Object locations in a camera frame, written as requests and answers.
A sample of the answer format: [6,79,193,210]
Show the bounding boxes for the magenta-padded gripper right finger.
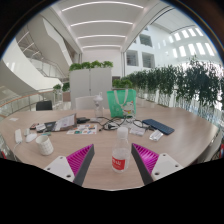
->
[130,143,185,185]

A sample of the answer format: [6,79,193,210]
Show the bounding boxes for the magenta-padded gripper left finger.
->
[43,143,95,187]

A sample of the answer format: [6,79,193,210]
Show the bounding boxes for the clear red-labelled water bottle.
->
[111,126,131,174]

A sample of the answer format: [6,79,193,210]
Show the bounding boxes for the white grid-patterned cup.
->
[35,134,55,157]

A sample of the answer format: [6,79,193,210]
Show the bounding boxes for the clear plastic bag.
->
[148,129,165,142]

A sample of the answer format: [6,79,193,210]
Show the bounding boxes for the dark blue keyboard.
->
[141,118,176,136]

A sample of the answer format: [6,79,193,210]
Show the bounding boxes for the white computer mouse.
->
[25,132,38,144]

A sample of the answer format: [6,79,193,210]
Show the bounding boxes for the black notebook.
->
[36,120,58,133]

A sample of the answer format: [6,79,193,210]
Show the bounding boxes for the colourful sticker sheet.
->
[66,124,99,136]

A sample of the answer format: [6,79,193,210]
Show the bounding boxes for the white card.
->
[35,123,47,132]

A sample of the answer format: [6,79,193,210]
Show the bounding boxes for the open printed booklet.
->
[53,113,78,133]

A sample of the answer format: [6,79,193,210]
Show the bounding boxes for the white tissue packet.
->
[129,124,147,137]

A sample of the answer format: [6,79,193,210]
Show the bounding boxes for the white power strip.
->
[14,128,23,145]

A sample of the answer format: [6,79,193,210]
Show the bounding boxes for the black power adapter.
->
[76,116,91,125]

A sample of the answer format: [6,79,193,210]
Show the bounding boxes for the black office chair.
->
[35,100,54,112]

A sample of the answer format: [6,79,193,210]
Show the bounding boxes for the white office chair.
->
[74,95,98,110]

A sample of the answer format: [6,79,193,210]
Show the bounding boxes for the clear shaker bottle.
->
[92,92,104,119]

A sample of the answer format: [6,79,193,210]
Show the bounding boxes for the green tote bag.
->
[106,88,138,119]

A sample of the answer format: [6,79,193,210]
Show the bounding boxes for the low green planter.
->
[112,78,133,89]
[52,82,71,93]

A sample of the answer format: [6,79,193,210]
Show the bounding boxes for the tall green plant hedge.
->
[126,56,224,111]

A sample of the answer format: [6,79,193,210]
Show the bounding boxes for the white storage cabinet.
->
[68,67,113,109]

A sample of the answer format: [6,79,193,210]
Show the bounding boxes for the green plants atop cabinet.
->
[68,60,114,72]

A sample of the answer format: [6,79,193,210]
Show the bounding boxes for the ceiling strip lights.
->
[61,0,145,51]

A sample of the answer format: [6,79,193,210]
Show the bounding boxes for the tangled black cables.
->
[96,114,156,132]

